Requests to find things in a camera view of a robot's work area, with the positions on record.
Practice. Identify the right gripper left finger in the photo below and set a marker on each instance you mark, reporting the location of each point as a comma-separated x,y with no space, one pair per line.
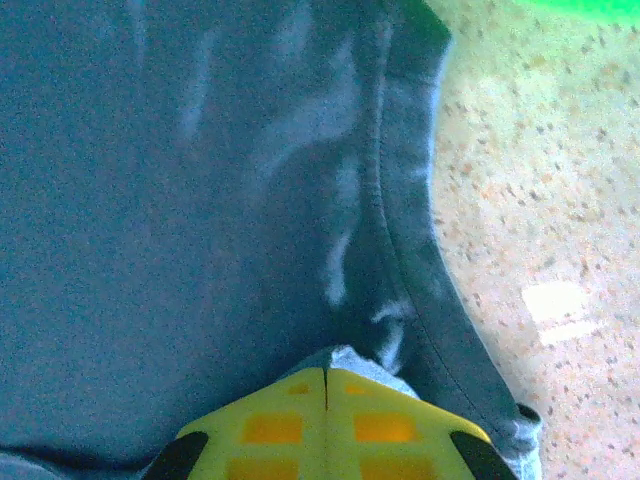
270,430

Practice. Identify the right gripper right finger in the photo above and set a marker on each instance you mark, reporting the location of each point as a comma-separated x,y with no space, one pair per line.
390,430

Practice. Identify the blue t-shirt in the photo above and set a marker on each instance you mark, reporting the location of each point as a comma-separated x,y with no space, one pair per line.
175,200

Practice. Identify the green plastic basket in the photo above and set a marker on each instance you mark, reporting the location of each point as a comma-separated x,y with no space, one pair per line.
585,6

